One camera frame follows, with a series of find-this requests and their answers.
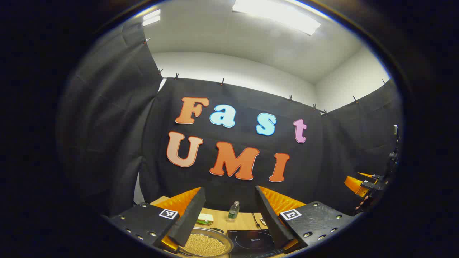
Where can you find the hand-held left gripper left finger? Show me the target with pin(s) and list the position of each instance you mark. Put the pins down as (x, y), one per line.
(190, 218)

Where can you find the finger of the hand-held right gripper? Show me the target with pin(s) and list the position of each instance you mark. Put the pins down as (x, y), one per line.
(355, 185)
(365, 175)

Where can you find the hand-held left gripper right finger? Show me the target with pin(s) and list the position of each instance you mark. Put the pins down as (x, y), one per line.
(272, 218)

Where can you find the large pile of soybeans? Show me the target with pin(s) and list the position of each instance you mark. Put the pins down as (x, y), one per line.
(204, 245)

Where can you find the black induction cooktop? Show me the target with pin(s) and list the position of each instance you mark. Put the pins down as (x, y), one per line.
(251, 240)

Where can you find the stainless steel pot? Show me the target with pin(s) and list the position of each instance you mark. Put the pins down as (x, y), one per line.
(225, 239)

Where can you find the white divided plate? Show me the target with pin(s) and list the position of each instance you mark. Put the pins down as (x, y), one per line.
(263, 220)

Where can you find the sandwich with lettuce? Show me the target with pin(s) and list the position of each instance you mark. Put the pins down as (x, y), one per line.
(205, 218)

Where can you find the clear plastic water bottle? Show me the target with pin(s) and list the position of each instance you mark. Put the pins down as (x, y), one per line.
(233, 211)

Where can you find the black backdrop cloth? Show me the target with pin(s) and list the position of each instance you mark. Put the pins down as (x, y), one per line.
(322, 161)

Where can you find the row of cloth clips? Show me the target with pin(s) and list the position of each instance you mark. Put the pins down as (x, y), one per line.
(222, 82)

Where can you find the large ceiling light panel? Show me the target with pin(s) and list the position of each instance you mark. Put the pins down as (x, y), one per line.
(276, 14)

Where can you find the small ceiling light panel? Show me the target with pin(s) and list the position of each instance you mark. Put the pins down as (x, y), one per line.
(151, 17)

